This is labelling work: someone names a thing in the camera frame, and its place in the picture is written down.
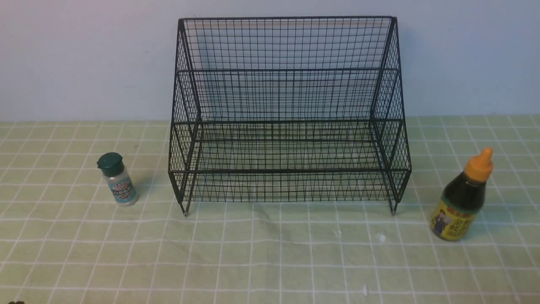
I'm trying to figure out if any black wire mesh shelf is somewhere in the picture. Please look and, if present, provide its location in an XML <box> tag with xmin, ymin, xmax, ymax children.
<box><xmin>168</xmin><ymin>16</ymin><xmax>412</xmax><ymax>214</ymax></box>

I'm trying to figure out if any dark sauce bottle orange cap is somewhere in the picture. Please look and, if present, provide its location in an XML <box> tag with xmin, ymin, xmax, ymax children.
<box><xmin>430</xmin><ymin>147</ymin><xmax>494</xmax><ymax>241</ymax></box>

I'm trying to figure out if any green cap spice shaker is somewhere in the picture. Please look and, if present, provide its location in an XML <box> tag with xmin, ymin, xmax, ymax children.
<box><xmin>97</xmin><ymin>152</ymin><xmax>138</xmax><ymax>206</ymax></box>

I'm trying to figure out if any green checkered tablecloth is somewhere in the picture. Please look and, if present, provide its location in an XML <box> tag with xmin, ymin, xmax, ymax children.
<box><xmin>0</xmin><ymin>115</ymin><xmax>540</xmax><ymax>304</ymax></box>

